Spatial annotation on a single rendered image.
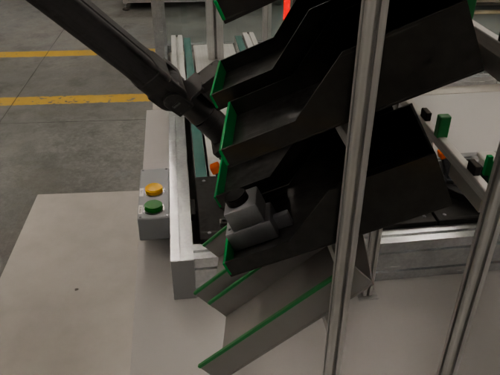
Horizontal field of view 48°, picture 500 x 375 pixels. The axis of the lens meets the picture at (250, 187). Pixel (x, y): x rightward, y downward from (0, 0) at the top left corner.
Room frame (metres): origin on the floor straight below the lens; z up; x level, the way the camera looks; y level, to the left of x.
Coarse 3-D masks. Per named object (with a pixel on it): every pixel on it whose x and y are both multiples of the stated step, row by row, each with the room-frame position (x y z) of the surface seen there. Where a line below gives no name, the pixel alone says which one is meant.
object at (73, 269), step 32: (96, 192) 1.23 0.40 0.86; (128, 192) 1.23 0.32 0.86; (32, 224) 1.09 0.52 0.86; (64, 224) 1.09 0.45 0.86; (96, 224) 1.09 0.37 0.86; (128, 224) 1.09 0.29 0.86; (32, 256) 0.97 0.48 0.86; (64, 256) 0.97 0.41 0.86; (96, 256) 0.97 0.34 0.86; (128, 256) 0.97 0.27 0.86; (0, 288) 0.87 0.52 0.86; (32, 288) 0.87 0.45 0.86; (64, 288) 0.87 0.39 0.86; (96, 288) 0.87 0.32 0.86; (128, 288) 0.87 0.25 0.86; (0, 320) 0.78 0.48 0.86; (32, 320) 0.78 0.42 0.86; (64, 320) 0.78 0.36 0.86; (96, 320) 0.78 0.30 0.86; (128, 320) 0.78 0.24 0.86; (0, 352) 0.70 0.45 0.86; (32, 352) 0.70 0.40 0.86; (64, 352) 0.70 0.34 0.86; (96, 352) 0.70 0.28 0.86; (128, 352) 0.70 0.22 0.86
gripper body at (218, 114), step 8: (216, 112) 1.00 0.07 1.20; (208, 120) 0.98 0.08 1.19; (216, 120) 0.99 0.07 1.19; (224, 120) 1.00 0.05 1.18; (200, 128) 0.99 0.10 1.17; (208, 128) 0.98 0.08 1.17; (216, 128) 0.98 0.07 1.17; (208, 136) 0.99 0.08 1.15; (216, 136) 0.98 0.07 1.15; (216, 144) 0.99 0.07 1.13; (216, 152) 0.96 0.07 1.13
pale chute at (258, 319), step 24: (360, 240) 0.61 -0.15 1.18; (288, 264) 0.65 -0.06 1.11; (312, 264) 0.63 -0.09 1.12; (360, 264) 0.57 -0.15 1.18; (240, 288) 0.66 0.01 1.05; (264, 288) 0.65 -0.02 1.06; (288, 288) 0.62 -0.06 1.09; (312, 288) 0.53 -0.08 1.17; (360, 288) 0.52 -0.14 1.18; (240, 312) 0.64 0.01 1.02; (264, 312) 0.60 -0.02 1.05; (288, 312) 0.53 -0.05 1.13; (312, 312) 0.53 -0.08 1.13; (240, 336) 0.53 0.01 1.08; (264, 336) 0.53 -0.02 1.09; (288, 336) 0.53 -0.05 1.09; (216, 360) 0.53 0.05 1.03; (240, 360) 0.53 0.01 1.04
